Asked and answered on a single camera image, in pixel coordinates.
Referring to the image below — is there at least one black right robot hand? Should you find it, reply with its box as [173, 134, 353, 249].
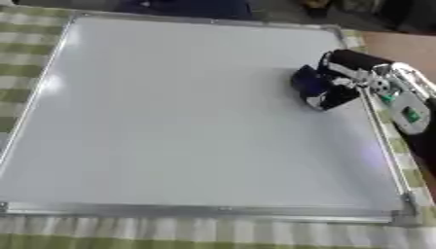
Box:
[314, 48, 395, 112]

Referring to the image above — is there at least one dark blue whiteboard brush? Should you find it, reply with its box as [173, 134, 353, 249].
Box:
[289, 64, 331, 111]

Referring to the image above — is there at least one white whiteboard with silver frame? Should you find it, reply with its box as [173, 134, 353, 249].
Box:
[0, 12, 426, 227]

